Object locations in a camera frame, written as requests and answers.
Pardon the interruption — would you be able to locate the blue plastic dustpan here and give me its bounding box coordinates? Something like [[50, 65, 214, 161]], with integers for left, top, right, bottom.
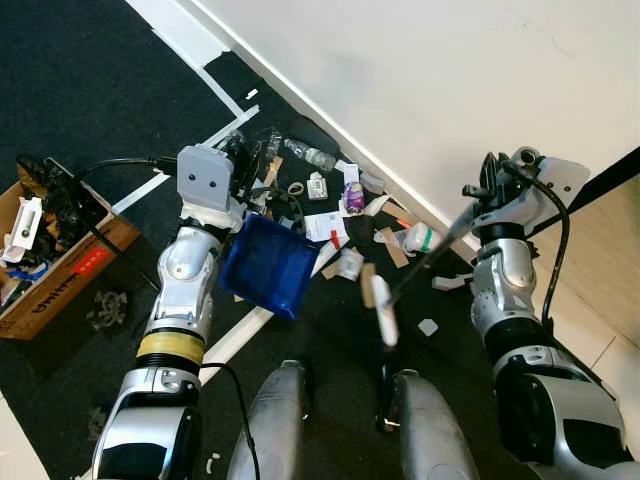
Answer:
[[218, 213, 327, 321]]

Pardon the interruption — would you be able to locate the grey handled white brush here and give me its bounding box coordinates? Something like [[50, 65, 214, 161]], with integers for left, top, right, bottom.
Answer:
[[361, 203, 479, 348]]

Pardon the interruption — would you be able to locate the clear plastic bottle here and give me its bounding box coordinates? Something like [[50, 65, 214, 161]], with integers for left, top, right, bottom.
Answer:
[[283, 138, 340, 172]]

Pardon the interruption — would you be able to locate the white cup with green band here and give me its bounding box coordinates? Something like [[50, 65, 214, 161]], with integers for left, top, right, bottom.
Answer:
[[400, 222, 442, 254]]

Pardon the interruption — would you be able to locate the small white square box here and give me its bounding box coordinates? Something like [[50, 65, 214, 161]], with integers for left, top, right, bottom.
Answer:
[[308, 173, 332, 201]]

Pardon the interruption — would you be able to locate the white paper sheet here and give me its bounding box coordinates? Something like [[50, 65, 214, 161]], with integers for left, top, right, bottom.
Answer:
[[304, 210, 352, 247]]

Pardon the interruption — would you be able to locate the purple snack packet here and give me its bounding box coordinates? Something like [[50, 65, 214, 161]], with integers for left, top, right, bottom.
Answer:
[[342, 180, 367, 217]]

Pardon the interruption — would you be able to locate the black and gold bag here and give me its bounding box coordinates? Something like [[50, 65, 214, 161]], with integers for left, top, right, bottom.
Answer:
[[15, 154, 107, 247]]

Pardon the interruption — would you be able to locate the brown cardboard box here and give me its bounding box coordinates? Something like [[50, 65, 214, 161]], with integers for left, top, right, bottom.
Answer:
[[0, 178, 141, 342]]

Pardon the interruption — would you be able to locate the white carton with black label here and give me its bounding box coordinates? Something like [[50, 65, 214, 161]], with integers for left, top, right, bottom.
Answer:
[[3, 196, 47, 266]]

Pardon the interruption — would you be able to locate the silver right robot leg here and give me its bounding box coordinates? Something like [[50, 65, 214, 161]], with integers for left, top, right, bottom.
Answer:
[[390, 369, 487, 480]]

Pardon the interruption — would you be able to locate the silver robot leg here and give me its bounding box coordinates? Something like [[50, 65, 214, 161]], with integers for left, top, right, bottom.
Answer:
[[228, 360, 317, 480], [390, 369, 487, 480]]

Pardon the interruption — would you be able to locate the silver left robot leg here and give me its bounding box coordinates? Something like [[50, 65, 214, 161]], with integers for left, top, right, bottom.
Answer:
[[228, 360, 317, 480]]

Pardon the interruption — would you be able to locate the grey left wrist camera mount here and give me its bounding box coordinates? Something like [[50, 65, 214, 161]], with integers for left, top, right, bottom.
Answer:
[[177, 145, 247, 227]]

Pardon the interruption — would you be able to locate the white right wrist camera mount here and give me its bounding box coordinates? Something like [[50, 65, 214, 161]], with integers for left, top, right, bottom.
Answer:
[[510, 147, 592, 221]]

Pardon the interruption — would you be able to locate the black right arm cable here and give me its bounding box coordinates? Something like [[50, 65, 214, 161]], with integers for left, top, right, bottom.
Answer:
[[498, 163, 573, 323]]

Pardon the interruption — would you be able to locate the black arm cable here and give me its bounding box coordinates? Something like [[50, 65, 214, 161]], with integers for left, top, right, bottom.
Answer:
[[75, 154, 182, 179], [498, 163, 573, 323]]

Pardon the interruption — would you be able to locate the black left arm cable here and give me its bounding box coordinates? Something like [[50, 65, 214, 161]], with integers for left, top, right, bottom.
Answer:
[[75, 154, 182, 179]]

